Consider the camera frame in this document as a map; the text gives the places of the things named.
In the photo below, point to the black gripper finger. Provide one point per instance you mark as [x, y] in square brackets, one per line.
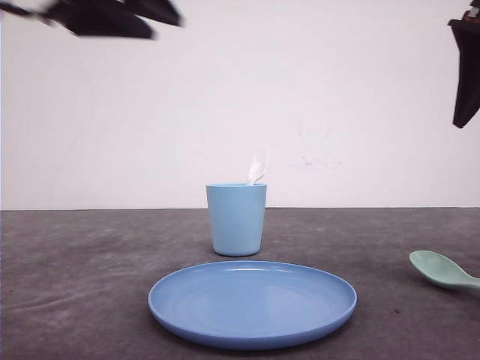
[466, 35]
[162, 11]
[99, 19]

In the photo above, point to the white plastic fork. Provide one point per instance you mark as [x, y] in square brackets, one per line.
[258, 167]

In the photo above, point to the light blue plastic cup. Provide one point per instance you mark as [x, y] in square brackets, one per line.
[236, 213]

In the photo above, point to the mint green plastic spoon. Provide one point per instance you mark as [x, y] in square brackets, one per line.
[441, 270]

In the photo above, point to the blue plastic plate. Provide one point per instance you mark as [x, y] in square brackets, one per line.
[251, 304]

